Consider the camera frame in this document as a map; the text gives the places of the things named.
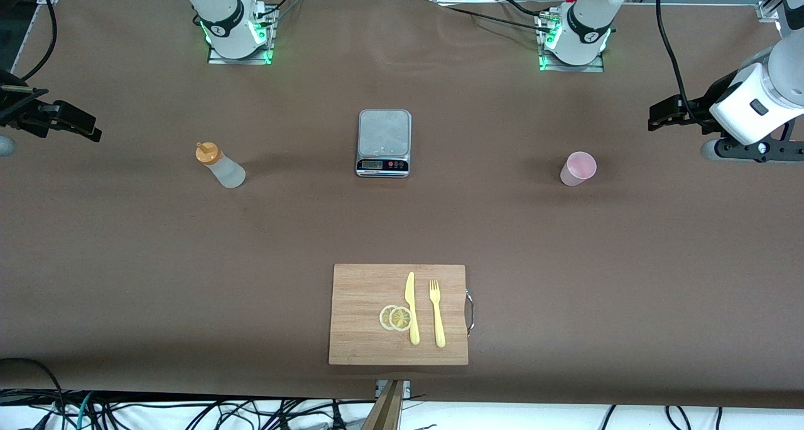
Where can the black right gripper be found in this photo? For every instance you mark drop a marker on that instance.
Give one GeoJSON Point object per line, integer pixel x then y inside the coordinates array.
{"type": "Point", "coordinates": [17, 112]}

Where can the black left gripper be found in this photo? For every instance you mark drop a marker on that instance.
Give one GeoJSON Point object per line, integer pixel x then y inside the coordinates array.
{"type": "Point", "coordinates": [710, 97]}

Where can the pink plastic cup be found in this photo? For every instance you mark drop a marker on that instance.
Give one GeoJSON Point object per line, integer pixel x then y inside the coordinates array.
{"type": "Point", "coordinates": [576, 169]}

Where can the translucent sauce bottle orange cap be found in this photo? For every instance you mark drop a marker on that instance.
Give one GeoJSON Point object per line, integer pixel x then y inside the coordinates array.
{"type": "Point", "coordinates": [226, 172]}

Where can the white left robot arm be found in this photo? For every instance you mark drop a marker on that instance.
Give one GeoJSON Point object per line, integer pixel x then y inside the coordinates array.
{"type": "Point", "coordinates": [587, 16]}

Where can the brown table cover sheet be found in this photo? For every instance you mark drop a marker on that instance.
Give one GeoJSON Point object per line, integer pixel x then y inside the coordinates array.
{"type": "Point", "coordinates": [188, 260]}

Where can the silver digital kitchen scale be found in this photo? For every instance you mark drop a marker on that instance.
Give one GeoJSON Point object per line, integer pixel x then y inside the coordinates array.
{"type": "Point", "coordinates": [384, 135]}

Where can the yellow plastic fork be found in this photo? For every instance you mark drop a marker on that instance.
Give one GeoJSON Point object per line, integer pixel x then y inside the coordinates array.
{"type": "Point", "coordinates": [438, 317]}

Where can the yellow plastic knife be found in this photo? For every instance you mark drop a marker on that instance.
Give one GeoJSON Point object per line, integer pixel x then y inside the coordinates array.
{"type": "Point", "coordinates": [411, 311]}

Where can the lemon slice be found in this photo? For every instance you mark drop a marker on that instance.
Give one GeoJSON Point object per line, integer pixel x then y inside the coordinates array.
{"type": "Point", "coordinates": [401, 319]}

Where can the wooden cutting board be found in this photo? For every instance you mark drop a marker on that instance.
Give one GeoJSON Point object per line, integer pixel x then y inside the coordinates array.
{"type": "Point", "coordinates": [358, 317]}

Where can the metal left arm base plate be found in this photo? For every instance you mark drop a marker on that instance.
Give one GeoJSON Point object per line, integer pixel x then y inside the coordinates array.
{"type": "Point", "coordinates": [545, 63]}

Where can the aluminium frame profile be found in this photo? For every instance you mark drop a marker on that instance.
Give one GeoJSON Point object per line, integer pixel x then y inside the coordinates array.
{"type": "Point", "coordinates": [776, 3]}

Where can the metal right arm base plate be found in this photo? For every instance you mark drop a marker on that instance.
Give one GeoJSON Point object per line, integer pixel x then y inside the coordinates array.
{"type": "Point", "coordinates": [267, 50]}

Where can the small metal bracket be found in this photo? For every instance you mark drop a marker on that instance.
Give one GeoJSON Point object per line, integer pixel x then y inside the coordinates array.
{"type": "Point", "coordinates": [407, 389]}

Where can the wooden post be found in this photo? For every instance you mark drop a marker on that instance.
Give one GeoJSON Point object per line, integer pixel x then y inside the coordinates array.
{"type": "Point", "coordinates": [384, 411]}

